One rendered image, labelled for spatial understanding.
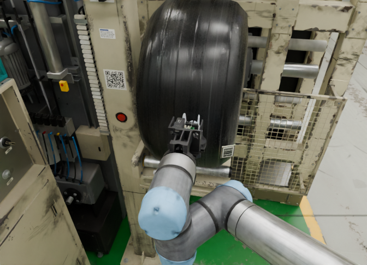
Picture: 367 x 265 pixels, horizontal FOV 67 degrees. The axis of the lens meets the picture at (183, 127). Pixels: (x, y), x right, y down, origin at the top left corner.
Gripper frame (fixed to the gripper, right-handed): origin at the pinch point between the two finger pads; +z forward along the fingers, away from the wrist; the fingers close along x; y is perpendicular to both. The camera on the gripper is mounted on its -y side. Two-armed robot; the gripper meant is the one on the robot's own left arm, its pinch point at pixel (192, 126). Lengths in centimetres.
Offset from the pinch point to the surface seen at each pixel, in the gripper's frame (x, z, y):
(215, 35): -3.6, 11.9, 21.2
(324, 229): -81, 78, -114
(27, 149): 63, 10, -24
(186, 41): 4.0, 10.2, 19.6
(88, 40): 38.4, 21.6, 15.3
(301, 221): -67, 81, -114
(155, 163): 16.1, 18.4, -29.0
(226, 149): -9.8, 4.5, -9.4
